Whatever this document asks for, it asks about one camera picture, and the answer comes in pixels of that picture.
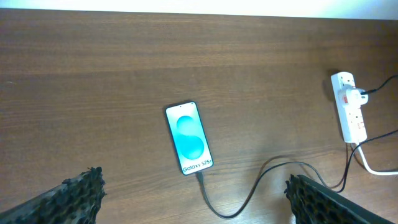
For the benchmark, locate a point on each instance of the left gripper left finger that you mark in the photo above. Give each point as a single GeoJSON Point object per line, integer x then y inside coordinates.
{"type": "Point", "coordinates": [75, 200]}

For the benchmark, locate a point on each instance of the white USB charger plug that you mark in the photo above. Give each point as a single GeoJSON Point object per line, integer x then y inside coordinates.
{"type": "Point", "coordinates": [352, 98]}

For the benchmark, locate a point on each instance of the white power strip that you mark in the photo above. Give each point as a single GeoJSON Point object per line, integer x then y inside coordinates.
{"type": "Point", "coordinates": [351, 119]}

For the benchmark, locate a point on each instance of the blue Galaxy smartphone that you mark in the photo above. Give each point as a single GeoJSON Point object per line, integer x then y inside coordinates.
{"type": "Point", "coordinates": [189, 138]}

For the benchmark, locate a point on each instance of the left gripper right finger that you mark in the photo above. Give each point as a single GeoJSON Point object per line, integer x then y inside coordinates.
{"type": "Point", "coordinates": [312, 202]}

